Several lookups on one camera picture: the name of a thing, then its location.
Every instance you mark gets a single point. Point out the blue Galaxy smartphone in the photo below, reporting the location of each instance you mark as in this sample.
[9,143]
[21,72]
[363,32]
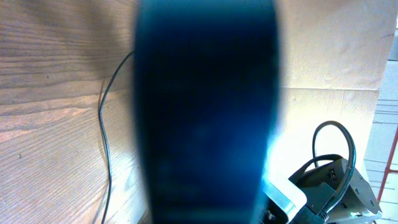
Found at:
[206,85]

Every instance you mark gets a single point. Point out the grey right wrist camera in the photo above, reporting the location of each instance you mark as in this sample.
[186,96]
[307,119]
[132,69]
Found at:
[283,199]

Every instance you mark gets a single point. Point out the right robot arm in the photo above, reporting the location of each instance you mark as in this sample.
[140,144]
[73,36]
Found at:
[335,192]

